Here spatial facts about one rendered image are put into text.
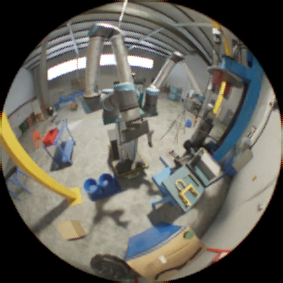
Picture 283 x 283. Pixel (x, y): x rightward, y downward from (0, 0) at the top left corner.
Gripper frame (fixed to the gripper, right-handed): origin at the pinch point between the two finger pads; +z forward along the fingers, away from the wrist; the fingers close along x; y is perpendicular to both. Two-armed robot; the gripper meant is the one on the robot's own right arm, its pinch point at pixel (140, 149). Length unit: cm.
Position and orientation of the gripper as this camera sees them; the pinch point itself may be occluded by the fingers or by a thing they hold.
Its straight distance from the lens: 45.2
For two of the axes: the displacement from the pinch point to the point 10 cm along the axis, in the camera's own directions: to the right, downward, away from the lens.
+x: -8.0, 4.3, -4.1
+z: 2.3, 8.6, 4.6
